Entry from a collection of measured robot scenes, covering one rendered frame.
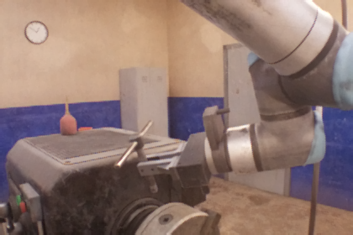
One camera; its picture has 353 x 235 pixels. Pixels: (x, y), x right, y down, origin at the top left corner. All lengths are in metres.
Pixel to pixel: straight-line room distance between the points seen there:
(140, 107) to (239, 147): 3.72
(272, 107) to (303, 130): 0.06
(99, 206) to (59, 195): 0.12
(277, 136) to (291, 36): 0.21
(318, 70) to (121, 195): 0.61
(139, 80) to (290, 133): 3.76
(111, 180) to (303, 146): 0.49
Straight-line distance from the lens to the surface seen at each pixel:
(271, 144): 0.47
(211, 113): 0.47
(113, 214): 0.78
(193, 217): 0.67
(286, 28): 0.29
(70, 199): 0.71
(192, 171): 0.48
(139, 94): 4.14
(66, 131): 1.13
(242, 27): 0.29
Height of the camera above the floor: 1.51
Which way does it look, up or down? 6 degrees down
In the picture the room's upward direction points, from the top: 2 degrees counter-clockwise
